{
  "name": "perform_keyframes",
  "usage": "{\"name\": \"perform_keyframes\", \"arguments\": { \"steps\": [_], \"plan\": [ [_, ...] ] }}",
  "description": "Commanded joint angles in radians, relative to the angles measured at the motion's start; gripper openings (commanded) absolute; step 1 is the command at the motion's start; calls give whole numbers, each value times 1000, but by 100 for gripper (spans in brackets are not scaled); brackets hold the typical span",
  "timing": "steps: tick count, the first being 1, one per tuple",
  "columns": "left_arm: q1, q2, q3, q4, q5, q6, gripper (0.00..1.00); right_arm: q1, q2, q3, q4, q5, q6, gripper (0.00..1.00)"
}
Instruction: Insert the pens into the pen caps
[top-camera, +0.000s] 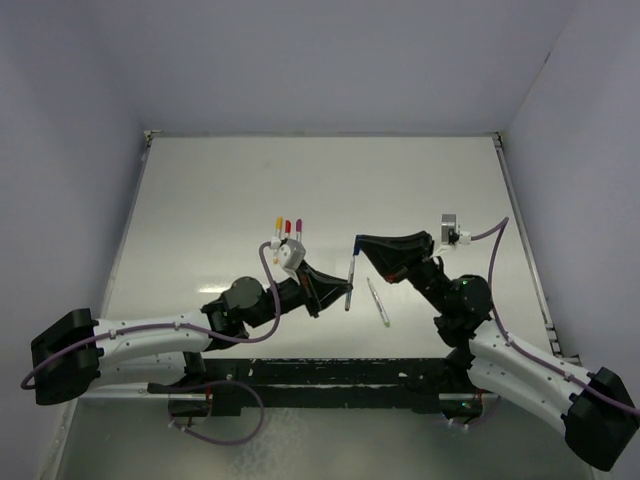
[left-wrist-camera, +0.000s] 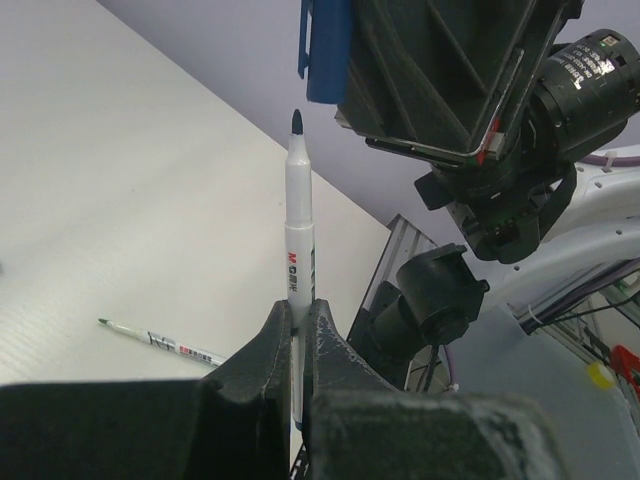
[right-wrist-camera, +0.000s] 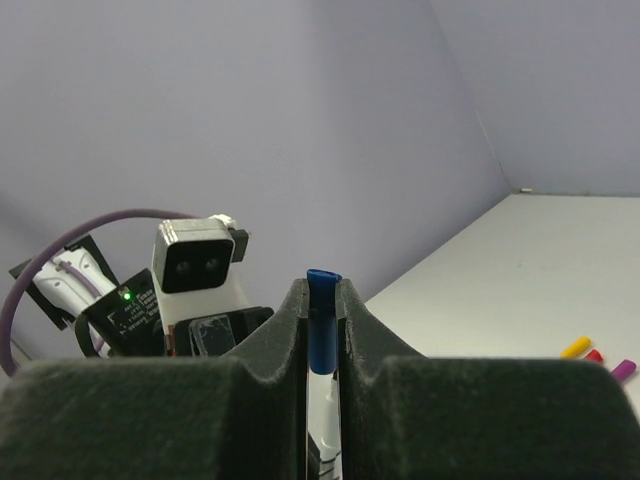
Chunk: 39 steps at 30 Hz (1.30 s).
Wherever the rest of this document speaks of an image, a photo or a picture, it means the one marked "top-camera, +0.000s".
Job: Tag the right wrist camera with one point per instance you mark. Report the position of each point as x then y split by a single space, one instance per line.
451 233

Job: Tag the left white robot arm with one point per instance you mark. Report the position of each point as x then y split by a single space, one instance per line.
79 352

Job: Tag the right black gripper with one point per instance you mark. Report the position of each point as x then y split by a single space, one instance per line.
398 257

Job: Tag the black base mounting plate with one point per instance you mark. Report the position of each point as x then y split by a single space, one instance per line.
422 386

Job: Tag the blue pen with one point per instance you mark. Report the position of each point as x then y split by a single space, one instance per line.
350 279

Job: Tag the aluminium extrusion rail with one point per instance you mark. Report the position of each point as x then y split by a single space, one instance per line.
574 360

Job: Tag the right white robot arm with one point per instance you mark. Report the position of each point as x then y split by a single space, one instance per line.
593 411

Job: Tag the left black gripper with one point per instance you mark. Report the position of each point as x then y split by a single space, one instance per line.
316 289

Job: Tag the green pen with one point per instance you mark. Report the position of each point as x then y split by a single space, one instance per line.
379 304

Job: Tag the yellow pen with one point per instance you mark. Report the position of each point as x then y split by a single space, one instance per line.
275 244

